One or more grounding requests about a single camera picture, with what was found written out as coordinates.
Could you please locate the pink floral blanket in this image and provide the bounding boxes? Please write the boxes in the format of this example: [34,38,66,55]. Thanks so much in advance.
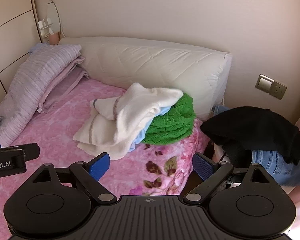
[0,77,210,240]

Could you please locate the blue denim cloth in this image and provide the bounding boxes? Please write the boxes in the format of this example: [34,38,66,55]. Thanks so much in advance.
[211,104,231,117]

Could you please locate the green knit sweater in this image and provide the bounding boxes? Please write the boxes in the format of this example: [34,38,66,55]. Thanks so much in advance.
[141,92,197,145]

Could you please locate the white fuzzy sweater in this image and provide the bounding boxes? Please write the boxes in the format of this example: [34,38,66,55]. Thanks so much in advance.
[73,82,184,161]

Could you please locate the cream wardrobe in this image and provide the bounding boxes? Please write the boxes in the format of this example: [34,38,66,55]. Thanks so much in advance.
[0,0,44,100]

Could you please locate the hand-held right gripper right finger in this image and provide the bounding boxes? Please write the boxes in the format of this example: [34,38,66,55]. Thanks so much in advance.
[183,152,274,204]

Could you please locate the white quilted headboard cushion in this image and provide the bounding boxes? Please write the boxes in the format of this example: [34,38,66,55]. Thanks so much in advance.
[58,36,232,122]

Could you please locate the light blue garment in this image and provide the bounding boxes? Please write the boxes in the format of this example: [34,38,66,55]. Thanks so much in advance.
[129,106,172,153]

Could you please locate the black garment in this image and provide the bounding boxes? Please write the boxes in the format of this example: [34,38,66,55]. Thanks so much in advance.
[200,106,300,166]

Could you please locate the lilac folded quilt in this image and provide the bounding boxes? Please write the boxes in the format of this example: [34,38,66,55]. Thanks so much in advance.
[0,44,90,147]

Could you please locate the gold double wall switch plate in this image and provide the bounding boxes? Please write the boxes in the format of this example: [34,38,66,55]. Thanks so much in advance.
[255,74,287,100]

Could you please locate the oval wall mirror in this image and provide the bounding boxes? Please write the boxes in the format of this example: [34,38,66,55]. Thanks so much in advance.
[46,0,63,39]

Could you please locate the blue jeans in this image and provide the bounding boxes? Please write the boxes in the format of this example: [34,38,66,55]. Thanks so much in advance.
[250,149,300,188]

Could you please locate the small white wall shelf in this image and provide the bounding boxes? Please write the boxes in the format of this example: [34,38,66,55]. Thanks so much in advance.
[38,19,53,37]

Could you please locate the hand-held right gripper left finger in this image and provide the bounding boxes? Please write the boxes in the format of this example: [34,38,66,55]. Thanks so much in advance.
[32,152,117,205]

